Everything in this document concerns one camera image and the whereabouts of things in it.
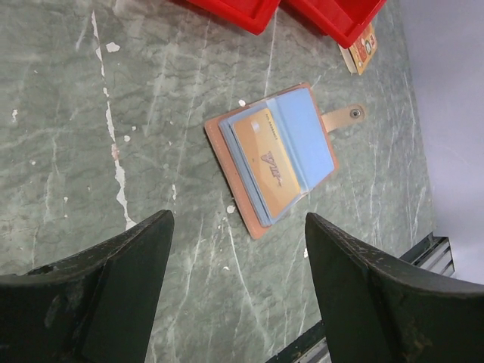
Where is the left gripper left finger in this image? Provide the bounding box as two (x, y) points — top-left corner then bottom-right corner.
(1, 210), (174, 362)

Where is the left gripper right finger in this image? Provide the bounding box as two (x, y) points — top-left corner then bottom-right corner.
(305, 213), (483, 362)

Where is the tan leather card holder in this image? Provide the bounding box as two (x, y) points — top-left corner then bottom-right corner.
(204, 83), (367, 239)

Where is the orange patterned card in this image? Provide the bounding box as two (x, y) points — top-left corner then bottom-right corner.
(339, 23), (377, 76)

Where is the red bin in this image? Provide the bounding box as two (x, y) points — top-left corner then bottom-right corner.
(281, 0), (386, 48)
(178, 0), (281, 35)

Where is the aluminium rail frame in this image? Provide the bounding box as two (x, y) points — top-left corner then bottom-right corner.
(264, 232), (457, 363)

